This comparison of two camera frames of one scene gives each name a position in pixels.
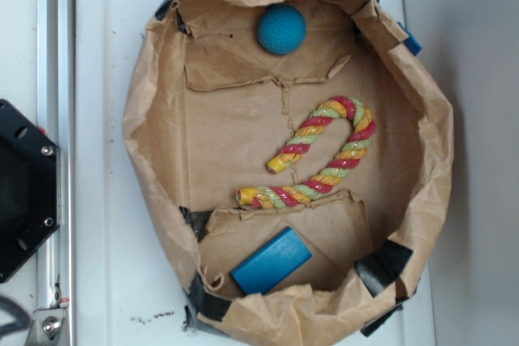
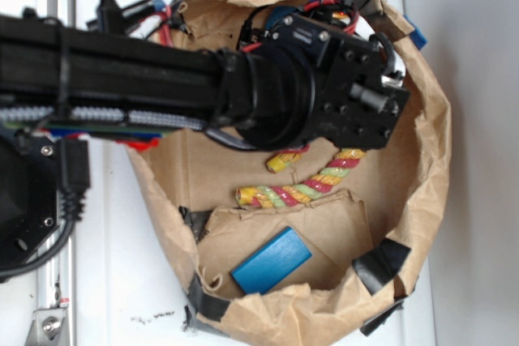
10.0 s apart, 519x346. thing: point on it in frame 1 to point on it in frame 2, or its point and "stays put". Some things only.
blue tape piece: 411,43 to 417,36
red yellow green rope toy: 358,113 stays put
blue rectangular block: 273,262 stays put
